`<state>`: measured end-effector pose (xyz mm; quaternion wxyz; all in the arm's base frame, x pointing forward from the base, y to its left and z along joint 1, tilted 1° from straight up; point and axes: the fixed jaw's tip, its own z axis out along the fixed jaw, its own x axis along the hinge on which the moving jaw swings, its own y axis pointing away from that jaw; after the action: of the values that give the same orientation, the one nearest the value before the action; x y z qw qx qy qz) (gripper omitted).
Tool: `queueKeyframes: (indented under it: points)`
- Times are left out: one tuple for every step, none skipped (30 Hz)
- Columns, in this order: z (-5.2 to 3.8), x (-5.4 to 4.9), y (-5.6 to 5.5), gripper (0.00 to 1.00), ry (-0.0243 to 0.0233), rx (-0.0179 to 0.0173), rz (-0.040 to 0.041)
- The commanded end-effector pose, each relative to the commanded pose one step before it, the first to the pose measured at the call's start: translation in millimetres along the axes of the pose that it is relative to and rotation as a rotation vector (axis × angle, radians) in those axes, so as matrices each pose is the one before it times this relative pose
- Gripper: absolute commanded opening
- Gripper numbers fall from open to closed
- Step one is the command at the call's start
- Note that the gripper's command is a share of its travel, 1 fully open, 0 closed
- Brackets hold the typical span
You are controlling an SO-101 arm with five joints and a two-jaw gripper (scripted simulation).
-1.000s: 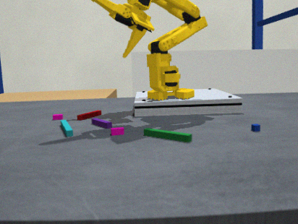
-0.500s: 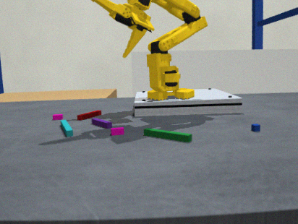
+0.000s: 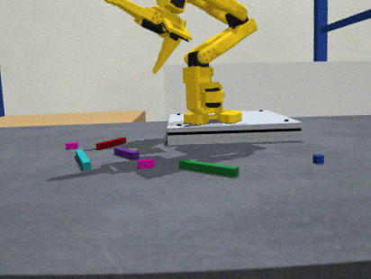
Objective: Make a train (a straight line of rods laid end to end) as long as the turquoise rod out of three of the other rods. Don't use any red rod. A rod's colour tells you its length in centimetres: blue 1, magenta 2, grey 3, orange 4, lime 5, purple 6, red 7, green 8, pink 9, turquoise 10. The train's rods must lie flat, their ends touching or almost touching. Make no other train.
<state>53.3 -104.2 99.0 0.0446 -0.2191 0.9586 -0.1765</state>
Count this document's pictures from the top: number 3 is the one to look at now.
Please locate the magenta rod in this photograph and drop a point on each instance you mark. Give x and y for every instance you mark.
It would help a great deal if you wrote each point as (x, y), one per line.
(146, 163)
(72, 145)

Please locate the small blue cube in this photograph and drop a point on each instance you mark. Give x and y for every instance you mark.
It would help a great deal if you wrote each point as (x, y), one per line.
(318, 159)

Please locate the red flat bar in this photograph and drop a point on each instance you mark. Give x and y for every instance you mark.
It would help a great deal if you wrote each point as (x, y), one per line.
(110, 143)

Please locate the turquoise rod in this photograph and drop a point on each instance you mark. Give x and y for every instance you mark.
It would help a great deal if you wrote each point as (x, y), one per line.
(83, 159)

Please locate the green rod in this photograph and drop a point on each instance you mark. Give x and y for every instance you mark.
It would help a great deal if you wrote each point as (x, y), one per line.
(209, 168)

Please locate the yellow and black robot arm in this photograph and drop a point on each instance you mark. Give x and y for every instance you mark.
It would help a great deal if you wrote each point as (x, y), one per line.
(202, 95)

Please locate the purple rod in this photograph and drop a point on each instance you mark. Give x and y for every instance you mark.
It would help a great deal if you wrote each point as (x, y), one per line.
(126, 153)

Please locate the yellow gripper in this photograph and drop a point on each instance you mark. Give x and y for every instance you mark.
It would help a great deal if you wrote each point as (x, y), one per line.
(150, 18)

